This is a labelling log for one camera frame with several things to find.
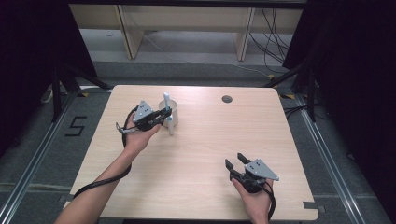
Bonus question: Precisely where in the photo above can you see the thick white cable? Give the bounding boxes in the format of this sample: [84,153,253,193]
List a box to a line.
[39,88,54,105]

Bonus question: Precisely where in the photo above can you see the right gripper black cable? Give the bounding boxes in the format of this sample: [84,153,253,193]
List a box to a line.
[263,182,277,222]

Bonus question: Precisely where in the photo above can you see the metal floor rail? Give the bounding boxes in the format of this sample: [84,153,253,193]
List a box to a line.
[0,91,78,224]
[293,92,366,224]

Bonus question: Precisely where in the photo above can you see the person's left hand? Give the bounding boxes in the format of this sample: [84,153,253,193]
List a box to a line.
[123,119,163,157]

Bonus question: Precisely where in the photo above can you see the grey tape patch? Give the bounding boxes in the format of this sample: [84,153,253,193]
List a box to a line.
[303,201,327,215]
[58,193,76,203]

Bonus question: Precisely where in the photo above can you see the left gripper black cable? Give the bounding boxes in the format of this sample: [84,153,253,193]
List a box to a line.
[71,105,140,201]

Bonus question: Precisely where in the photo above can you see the person's right hand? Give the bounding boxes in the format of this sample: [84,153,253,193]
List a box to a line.
[231,176,276,224]

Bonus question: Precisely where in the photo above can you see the black floor cable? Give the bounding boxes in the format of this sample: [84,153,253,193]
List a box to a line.
[282,105,332,121]

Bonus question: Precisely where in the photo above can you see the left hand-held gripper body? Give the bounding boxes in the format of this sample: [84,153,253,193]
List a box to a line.
[132,100,164,132]

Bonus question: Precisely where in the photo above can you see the black metal stand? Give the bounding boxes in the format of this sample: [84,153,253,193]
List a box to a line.
[263,61,318,123]
[50,61,114,123]

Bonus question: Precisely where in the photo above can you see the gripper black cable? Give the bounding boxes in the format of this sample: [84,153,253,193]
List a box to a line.
[71,105,140,201]
[263,182,277,222]

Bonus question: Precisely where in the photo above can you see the bundle of black cables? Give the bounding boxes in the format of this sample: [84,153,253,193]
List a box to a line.
[247,7,291,75]

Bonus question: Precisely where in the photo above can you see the black curtain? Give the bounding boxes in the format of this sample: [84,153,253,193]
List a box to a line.
[281,0,396,224]
[0,0,99,157]

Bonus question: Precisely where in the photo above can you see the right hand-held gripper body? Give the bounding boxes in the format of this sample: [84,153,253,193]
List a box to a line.
[229,158,280,194]

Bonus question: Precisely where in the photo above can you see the light wooden shelf unit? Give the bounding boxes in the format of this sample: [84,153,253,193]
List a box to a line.
[69,4,304,62]

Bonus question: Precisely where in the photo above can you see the white cup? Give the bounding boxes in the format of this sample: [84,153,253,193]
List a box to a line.
[158,99,179,137]

